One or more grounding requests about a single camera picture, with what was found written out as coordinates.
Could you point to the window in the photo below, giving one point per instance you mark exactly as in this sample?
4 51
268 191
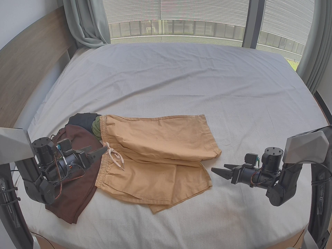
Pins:
181 9

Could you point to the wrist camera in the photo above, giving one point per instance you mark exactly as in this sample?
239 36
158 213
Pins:
64 144
251 157

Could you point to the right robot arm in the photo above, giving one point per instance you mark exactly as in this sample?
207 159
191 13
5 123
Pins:
272 159

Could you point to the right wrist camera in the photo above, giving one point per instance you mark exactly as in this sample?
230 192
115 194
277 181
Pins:
251 157

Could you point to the green garment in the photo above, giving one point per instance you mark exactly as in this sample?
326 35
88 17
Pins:
96 130

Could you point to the grey-green curtain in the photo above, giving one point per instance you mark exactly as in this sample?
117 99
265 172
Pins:
85 14
319 48

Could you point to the black garment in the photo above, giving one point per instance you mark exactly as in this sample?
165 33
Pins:
80 120

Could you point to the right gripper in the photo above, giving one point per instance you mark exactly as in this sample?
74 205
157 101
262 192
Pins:
243 175

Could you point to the tan shorts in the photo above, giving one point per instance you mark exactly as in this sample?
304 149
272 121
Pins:
155 144

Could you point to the bed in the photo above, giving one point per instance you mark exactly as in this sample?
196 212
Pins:
181 87

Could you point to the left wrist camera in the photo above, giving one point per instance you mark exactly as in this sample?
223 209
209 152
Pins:
64 144

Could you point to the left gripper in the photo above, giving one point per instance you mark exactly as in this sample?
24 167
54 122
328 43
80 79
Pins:
77 162

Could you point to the brown shorts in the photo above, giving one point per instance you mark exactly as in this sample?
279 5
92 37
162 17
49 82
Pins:
75 196

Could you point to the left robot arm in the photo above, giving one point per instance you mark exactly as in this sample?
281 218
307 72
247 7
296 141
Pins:
42 149

